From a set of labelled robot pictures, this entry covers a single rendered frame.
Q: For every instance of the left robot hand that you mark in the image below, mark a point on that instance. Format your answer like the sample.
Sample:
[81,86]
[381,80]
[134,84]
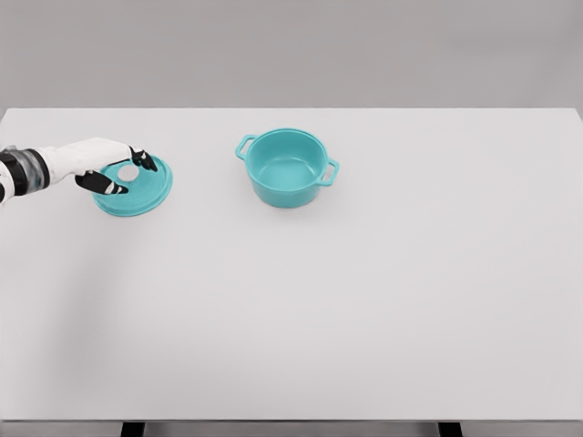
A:
[96,152]

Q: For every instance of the teal pot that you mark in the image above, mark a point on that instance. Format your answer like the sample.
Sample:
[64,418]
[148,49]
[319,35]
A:
[286,175]

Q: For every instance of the teal pot lid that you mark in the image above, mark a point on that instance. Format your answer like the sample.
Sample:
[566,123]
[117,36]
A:
[145,187]

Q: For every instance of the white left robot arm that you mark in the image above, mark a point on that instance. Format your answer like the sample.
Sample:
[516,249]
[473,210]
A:
[34,168]

